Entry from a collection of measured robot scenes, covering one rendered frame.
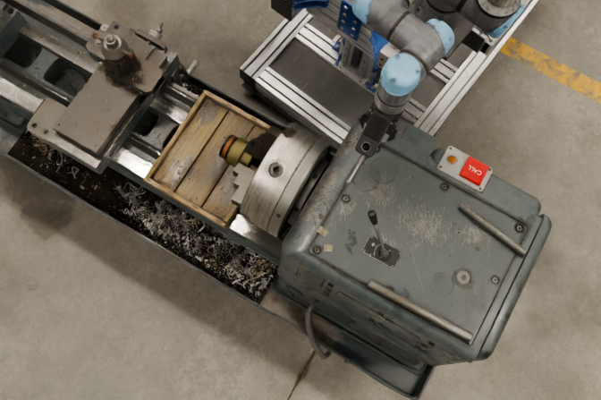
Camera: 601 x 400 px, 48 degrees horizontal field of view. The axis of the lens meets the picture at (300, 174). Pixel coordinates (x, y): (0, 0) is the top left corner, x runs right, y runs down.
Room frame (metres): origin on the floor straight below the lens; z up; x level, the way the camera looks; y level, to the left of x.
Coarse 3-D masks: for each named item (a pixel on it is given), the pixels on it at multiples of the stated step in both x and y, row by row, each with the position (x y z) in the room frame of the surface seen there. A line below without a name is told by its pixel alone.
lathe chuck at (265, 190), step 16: (288, 128) 0.68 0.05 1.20; (304, 128) 0.70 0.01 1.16; (288, 144) 0.62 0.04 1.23; (304, 144) 0.63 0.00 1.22; (272, 160) 0.57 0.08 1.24; (288, 160) 0.58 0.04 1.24; (256, 176) 0.52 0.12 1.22; (272, 176) 0.53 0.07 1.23; (288, 176) 0.53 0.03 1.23; (256, 192) 0.49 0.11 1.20; (272, 192) 0.49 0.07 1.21; (256, 208) 0.45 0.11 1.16; (272, 208) 0.45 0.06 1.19; (256, 224) 0.43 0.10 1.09
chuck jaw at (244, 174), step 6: (234, 168) 0.58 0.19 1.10; (240, 168) 0.58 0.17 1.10; (246, 168) 0.58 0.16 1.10; (234, 174) 0.57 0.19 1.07; (240, 174) 0.56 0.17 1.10; (246, 174) 0.56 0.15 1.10; (252, 174) 0.56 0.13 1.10; (240, 180) 0.54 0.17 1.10; (246, 180) 0.55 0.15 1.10; (234, 186) 0.53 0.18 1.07; (240, 186) 0.53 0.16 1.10; (246, 186) 0.53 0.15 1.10; (240, 192) 0.51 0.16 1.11; (234, 198) 0.49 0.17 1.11; (240, 198) 0.49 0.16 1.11; (234, 204) 0.48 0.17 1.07; (240, 204) 0.47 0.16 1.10; (246, 216) 0.45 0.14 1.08
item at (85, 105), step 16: (144, 32) 1.04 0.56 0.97; (144, 48) 0.98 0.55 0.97; (160, 48) 1.00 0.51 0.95; (160, 64) 0.93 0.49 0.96; (96, 80) 0.85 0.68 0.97; (80, 96) 0.79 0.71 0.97; (96, 96) 0.79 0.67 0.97; (112, 96) 0.80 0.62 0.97; (128, 96) 0.81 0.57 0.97; (64, 112) 0.73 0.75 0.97; (80, 112) 0.73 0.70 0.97; (96, 112) 0.74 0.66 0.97; (112, 112) 0.75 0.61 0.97; (128, 112) 0.77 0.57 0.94; (64, 128) 0.67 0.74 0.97; (80, 128) 0.68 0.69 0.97; (96, 128) 0.69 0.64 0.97; (112, 128) 0.69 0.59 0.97; (80, 144) 0.63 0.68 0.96; (96, 144) 0.64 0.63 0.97
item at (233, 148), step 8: (232, 136) 0.67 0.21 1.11; (224, 144) 0.64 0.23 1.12; (232, 144) 0.64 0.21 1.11; (240, 144) 0.64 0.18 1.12; (224, 152) 0.62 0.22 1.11; (232, 152) 0.62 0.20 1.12; (240, 152) 0.62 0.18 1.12; (232, 160) 0.60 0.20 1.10; (240, 160) 0.60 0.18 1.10; (248, 160) 0.60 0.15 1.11
